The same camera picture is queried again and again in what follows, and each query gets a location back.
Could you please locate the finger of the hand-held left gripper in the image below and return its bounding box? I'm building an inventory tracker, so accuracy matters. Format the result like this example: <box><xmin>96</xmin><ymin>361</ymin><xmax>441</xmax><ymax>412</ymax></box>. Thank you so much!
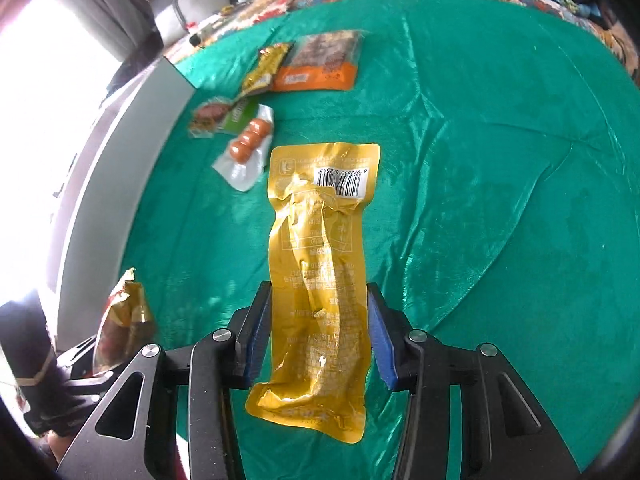
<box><xmin>60</xmin><ymin>372</ymin><xmax>118</xmax><ymax>413</ymax></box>
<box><xmin>56</xmin><ymin>336</ymin><xmax>98</xmax><ymax>368</ymax></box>

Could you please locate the white cardboard box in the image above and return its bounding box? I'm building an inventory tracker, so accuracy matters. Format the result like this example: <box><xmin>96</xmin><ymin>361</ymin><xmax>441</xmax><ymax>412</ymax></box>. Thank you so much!
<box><xmin>47</xmin><ymin>56</ymin><xmax>198</xmax><ymax>356</ymax></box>

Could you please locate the orange-yellow snack packet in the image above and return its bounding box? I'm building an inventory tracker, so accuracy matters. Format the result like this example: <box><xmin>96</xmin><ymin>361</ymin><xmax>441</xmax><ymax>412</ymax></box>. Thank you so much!
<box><xmin>92</xmin><ymin>267</ymin><xmax>156</xmax><ymax>376</ymax></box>

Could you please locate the long yellow snack packet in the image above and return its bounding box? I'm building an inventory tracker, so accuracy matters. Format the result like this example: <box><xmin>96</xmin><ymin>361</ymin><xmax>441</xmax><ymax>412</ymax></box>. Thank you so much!
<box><xmin>245</xmin><ymin>142</ymin><xmax>382</xmax><ymax>445</ymax></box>

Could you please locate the grey curtain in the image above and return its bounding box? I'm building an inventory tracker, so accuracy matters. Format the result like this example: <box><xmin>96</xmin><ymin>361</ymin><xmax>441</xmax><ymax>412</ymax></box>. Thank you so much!
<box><xmin>30</xmin><ymin>0</ymin><xmax>162</xmax><ymax>62</ymax></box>

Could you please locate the orange-brown snack packet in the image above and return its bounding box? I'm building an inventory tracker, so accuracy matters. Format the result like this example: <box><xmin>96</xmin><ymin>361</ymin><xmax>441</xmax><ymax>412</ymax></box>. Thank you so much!
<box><xmin>272</xmin><ymin>30</ymin><xmax>366</xmax><ymax>92</ymax></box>

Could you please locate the green velvet cloth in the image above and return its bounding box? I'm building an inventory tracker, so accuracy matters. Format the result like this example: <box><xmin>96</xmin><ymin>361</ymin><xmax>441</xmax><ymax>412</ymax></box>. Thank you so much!
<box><xmin>135</xmin><ymin>0</ymin><xmax>640</xmax><ymax>480</ymax></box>

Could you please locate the grey two-tone pillow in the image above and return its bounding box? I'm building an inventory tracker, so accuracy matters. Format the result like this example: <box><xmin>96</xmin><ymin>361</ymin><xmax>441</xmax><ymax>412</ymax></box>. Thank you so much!
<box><xmin>150</xmin><ymin>0</ymin><xmax>241</xmax><ymax>47</ymax></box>

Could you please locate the green meat snack packet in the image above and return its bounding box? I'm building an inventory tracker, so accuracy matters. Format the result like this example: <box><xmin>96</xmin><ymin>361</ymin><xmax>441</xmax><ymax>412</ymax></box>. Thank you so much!
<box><xmin>187</xmin><ymin>97</ymin><xmax>251</xmax><ymax>138</ymax></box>

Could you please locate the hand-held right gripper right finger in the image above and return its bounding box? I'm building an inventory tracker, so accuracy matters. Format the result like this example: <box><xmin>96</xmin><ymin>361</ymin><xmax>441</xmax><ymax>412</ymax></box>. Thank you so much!
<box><xmin>366</xmin><ymin>282</ymin><xmax>583</xmax><ymax>480</ymax></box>

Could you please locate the small yellow snack packet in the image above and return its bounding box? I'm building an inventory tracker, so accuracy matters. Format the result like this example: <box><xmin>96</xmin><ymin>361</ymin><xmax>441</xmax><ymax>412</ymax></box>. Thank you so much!
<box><xmin>241</xmin><ymin>42</ymin><xmax>293</xmax><ymax>97</ymax></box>

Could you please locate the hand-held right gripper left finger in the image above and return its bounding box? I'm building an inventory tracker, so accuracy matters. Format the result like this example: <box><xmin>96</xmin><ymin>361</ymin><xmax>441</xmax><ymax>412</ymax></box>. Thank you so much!
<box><xmin>57</xmin><ymin>280</ymin><xmax>273</xmax><ymax>480</ymax></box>

